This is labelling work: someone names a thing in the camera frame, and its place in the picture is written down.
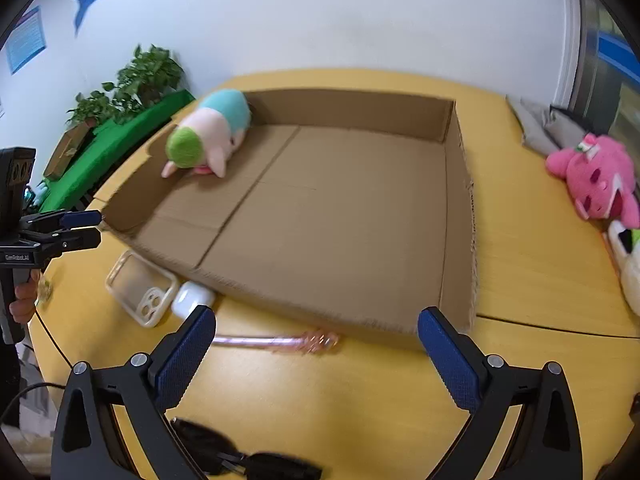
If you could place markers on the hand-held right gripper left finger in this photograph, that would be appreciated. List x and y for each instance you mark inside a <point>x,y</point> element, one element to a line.
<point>185,355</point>

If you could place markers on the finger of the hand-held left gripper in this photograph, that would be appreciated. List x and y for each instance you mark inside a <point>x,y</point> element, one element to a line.
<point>82,218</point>
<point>77,240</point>

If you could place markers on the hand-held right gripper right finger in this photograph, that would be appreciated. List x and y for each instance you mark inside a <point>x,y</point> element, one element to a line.
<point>447,360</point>

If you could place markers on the white earbuds case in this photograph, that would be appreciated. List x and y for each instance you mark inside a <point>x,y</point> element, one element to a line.
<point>192,296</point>

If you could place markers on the cream clear phone case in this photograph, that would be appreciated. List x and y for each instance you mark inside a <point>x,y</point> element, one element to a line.
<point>145,305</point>

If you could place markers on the pink pen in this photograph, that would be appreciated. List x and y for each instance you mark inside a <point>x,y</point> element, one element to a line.
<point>260,342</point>

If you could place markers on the black sunglasses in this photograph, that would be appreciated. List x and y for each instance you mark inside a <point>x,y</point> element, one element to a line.
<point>205,442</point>

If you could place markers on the shallow cardboard box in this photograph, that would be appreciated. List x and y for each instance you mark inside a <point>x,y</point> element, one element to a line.
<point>325,210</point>

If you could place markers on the person's left hand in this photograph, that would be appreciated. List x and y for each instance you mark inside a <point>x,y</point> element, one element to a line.
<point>24,305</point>

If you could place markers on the wooden planter box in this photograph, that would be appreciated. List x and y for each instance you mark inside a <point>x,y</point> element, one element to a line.
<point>67,152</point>

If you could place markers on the green cloth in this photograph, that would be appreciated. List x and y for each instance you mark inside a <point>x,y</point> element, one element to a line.
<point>130,135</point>

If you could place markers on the small potted plant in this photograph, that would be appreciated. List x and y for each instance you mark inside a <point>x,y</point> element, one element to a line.
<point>92,106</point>

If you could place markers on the green pink blue plush toy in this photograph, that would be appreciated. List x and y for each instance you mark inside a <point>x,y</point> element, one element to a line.
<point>210,130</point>

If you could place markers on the large potted plant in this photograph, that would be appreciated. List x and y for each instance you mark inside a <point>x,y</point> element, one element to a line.
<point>150,77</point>

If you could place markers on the white plush toy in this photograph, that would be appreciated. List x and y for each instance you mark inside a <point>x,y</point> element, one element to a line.
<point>630,270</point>

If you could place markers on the grey cloth bag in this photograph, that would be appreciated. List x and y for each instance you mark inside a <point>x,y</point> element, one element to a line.
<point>537,127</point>

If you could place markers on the blue window sign band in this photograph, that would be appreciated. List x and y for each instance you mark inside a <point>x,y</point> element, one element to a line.
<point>617,57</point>

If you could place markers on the blue wall poster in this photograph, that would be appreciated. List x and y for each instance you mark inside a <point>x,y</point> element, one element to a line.
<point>25,40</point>

